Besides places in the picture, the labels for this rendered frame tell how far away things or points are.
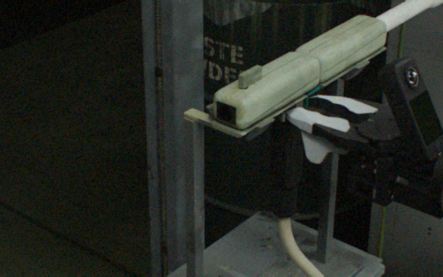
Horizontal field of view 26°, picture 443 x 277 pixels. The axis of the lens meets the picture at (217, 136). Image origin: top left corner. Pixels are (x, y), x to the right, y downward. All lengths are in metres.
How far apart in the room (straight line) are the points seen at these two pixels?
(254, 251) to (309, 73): 0.37
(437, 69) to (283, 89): 0.55
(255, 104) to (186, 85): 0.21
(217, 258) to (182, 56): 0.33
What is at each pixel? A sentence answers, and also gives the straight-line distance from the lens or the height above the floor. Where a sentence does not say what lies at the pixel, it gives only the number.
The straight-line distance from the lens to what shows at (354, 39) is 1.19.
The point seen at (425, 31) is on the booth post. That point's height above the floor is 1.01.
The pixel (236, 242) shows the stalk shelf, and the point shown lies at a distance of 1.41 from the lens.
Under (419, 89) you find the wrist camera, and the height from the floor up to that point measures 1.16.
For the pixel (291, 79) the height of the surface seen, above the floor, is 1.14.
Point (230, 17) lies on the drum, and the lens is 2.15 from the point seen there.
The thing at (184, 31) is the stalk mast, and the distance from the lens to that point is 1.20.
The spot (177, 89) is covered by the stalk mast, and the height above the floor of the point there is 1.07.
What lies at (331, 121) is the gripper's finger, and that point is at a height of 1.10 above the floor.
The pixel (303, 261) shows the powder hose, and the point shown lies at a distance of 1.23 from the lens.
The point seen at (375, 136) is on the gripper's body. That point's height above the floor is 1.10.
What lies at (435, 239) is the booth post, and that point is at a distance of 1.73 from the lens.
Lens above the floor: 1.60
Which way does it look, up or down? 29 degrees down
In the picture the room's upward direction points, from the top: straight up
